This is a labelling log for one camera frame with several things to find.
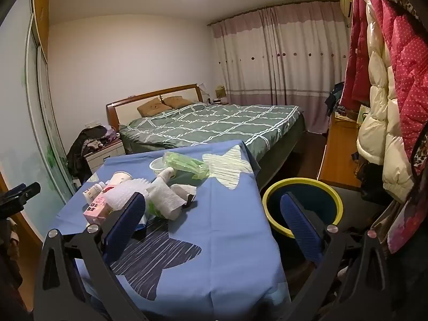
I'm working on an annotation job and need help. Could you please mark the wall air conditioner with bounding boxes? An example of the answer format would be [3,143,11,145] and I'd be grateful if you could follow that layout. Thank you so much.
[338,0,354,19]

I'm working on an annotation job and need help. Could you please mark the bed with green quilt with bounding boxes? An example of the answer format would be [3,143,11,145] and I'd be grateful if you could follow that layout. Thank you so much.
[119,103,306,181]

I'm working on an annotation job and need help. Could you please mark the small white tissue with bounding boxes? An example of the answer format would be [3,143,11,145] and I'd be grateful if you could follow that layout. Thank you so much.
[152,167,177,191]

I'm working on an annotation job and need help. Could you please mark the sliding wardrobe doors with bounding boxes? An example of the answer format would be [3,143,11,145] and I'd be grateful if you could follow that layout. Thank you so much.
[0,0,84,238]

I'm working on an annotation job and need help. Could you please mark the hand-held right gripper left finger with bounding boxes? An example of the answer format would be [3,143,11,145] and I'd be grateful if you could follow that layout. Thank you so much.
[33,192,149,321]

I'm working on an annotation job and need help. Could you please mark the white plastic bottle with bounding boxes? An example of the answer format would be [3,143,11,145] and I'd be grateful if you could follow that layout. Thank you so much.
[83,181,106,204]

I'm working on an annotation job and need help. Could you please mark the brown pillow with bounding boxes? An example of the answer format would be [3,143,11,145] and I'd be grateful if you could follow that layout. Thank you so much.
[137,100,173,117]
[164,96,193,109]

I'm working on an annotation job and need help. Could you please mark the black bag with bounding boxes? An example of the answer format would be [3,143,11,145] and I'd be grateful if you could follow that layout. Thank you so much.
[354,160,392,204]

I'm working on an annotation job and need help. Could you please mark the blue star printed tablecloth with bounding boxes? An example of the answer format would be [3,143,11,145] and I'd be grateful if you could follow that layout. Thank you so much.
[47,140,291,321]

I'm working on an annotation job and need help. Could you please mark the green plastic bag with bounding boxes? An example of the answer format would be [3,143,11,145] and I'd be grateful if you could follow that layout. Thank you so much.
[163,152,209,183]

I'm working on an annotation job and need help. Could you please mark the dark clothes heap on desk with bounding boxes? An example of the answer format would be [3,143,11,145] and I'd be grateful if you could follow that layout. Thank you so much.
[324,82,348,116]

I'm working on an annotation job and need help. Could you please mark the white and green box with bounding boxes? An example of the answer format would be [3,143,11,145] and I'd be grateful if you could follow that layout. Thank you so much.
[356,104,370,126]

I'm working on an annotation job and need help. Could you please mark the dark clothes pile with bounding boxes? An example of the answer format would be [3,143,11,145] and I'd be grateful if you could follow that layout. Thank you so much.
[66,125,121,183]

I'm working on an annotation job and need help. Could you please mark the white paper cup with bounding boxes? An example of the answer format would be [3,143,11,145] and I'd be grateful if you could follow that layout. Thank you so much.
[109,171,133,188]

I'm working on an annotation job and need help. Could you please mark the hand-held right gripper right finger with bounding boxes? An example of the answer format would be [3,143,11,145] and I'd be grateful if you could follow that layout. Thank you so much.
[280,192,398,321]

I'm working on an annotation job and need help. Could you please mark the long wooden desk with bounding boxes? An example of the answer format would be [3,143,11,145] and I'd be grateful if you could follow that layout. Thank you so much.
[317,112,365,191]

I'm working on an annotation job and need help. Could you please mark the white plastic bowl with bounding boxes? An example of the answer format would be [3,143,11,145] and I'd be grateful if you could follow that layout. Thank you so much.
[149,157,174,178]

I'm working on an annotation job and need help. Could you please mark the white nightstand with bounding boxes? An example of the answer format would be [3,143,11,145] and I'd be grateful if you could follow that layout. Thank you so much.
[83,139,125,174]

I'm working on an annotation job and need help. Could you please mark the yellow rimmed dark bin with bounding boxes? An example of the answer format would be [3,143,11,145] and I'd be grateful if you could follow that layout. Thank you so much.
[262,178,344,239]

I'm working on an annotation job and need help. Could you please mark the white paper napkin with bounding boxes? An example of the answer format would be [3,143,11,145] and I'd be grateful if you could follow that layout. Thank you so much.
[172,183,198,204]

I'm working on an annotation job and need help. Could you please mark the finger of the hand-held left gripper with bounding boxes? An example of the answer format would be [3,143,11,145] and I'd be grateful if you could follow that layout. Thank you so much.
[0,182,41,219]

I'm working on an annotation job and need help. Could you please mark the large paper towel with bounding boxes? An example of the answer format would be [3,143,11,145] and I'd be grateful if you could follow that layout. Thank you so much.
[147,182,188,221]

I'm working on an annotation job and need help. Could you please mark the pink drink carton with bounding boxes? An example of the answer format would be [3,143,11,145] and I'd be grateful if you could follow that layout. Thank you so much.
[83,196,116,226]

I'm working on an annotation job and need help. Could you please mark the white bubble wrap piece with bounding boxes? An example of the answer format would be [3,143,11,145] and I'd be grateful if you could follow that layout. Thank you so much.
[105,178,151,211]

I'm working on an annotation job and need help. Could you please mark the pink and white curtain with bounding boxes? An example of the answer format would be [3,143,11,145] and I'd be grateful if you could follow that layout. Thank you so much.
[207,2,351,134]

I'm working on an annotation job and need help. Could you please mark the pink dotted quilted jacket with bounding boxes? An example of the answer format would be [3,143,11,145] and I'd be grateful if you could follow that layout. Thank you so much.
[368,0,428,174]

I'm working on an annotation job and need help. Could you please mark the wooden bed headboard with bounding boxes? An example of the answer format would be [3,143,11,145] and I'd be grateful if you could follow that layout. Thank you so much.
[106,83,204,131]

